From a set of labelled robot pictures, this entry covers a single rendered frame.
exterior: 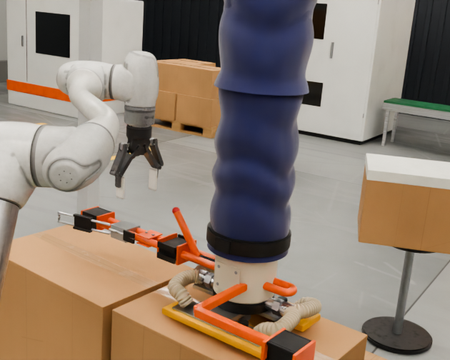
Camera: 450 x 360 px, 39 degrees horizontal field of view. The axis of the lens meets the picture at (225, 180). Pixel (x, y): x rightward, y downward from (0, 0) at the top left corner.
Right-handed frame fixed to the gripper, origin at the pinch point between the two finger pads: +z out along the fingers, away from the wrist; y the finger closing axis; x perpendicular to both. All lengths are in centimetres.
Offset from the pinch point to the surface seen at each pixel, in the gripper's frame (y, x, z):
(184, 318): -13.3, -33.2, 25.2
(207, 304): -22, -47, 13
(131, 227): 0.2, 1.8, 12.5
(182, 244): -1.1, -20.5, 11.1
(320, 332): 13, -60, 29
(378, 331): 192, -8, 120
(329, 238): 312, 91, 123
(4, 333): -20, 41, 57
